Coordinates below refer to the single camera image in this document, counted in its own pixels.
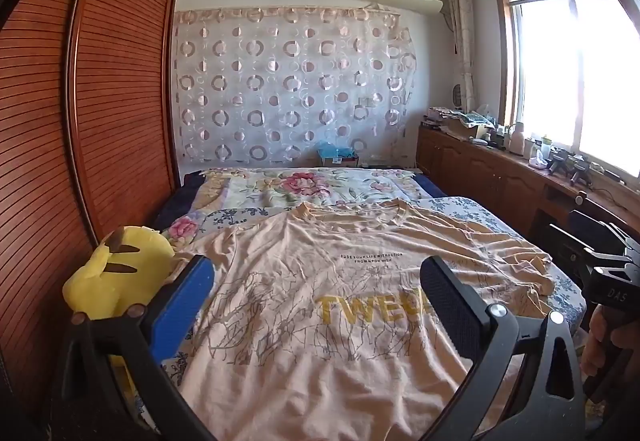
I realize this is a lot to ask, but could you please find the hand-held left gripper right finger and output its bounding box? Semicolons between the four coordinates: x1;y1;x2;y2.
419;255;586;441

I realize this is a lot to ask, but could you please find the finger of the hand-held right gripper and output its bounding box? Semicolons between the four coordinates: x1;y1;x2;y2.
548;222;598;254
605;222;638;249

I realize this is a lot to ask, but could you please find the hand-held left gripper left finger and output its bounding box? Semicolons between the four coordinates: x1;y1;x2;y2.
50;255;216;441

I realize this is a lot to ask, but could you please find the beige printed t-shirt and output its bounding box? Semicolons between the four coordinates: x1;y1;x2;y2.
172;198;558;441

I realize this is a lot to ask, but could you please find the person's right hand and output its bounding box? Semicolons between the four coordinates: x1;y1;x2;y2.
582;303;618;374

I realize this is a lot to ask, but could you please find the black mini tripod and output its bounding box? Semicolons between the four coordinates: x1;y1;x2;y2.
550;150;571;178
570;158;593;184

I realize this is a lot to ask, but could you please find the yellow plush toy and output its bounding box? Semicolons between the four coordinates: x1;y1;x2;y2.
62;226;176;402

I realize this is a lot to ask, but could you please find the blue floral bed sheet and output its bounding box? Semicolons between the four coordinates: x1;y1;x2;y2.
125;195;588;441

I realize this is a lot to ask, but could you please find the long wooden cabinet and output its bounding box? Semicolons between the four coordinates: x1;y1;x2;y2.
416;124;640;282

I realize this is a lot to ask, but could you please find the pile of papers and bags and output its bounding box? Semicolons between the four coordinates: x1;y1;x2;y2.
422;104;501;142

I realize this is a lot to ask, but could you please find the wooden framed window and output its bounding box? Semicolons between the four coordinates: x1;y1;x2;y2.
492;0;640;182

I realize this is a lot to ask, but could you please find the blue tissue box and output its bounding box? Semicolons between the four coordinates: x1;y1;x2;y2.
317;141;358;168

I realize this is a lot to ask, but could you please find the wooden louvered wardrobe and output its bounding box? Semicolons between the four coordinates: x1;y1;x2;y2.
0;0;183;422

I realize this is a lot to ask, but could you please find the patterned window curtain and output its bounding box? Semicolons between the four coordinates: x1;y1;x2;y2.
445;0;476;114

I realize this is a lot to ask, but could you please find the sheer circle-patterned curtain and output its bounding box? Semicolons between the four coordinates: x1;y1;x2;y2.
172;6;418;167

